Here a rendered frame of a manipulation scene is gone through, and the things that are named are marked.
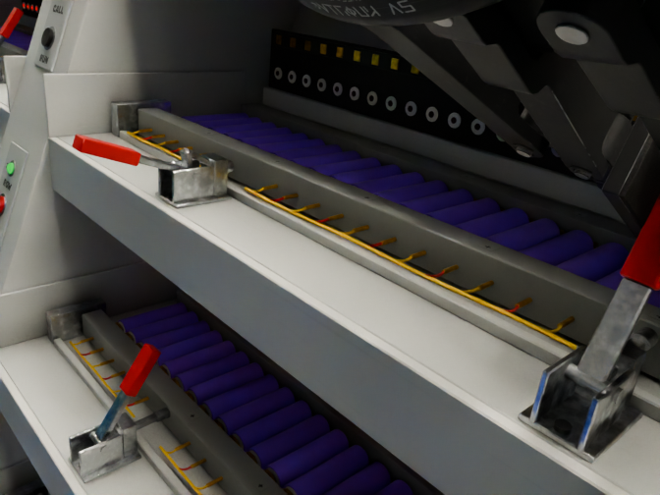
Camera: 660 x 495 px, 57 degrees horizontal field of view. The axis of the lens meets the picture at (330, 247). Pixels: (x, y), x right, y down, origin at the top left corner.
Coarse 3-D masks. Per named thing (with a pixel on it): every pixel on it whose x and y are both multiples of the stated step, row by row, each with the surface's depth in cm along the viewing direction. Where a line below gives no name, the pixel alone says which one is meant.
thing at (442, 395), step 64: (64, 128) 50; (128, 128) 51; (384, 128) 48; (64, 192) 49; (128, 192) 40; (576, 192) 37; (192, 256) 35; (256, 256) 32; (320, 256) 33; (256, 320) 31; (320, 320) 27; (384, 320) 27; (448, 320) 27; (512, 320) 28; (320, 384) 28; (384, 384) 25; (448, 384) 23; (512, 384) 23; (640, 384) 24; (448, 448) 23; (512, 448) 21; (640, 448) 21
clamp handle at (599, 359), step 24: (648, 216) 21; (648, 240) 20; (624, 264) 21; (648, 264) 20; (624, 288) 21; (648, 288) 20; (624, 312) 20; (600, 336) 21; (624, 336) 20; (600, 360) 21
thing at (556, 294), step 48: (192, 144) 46; (240, 144) 43; (288, 192) 39; (336, 192) 36; (384, 240) 32; (432, 240) 31; (480, 240) 31; (480, 288) 28; (528, 288) 28; (576, 288) 26; (576, 336) 26
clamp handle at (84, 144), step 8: (80, 136) 33; (80, 144) 33; (88, 144) 33; (96, 144) 33; (104, 144) 33; (112, 144) 34; (88, 152) 33; (96, 152) 33; (104, 152) 33; (112, 152) 34; (120, 152) 34; (128, 152) 34; (136, 152) 35; (184, 152) 37; (120, 160) 34; (128, 160) 35; (136, 160) 35; (144, 160) 35; (152, 160) 36; (160, 160) 37; (184, 160) 38; (160, 168) 36; (168, 168) 37; (176, 168) 37; (184, 168) 37
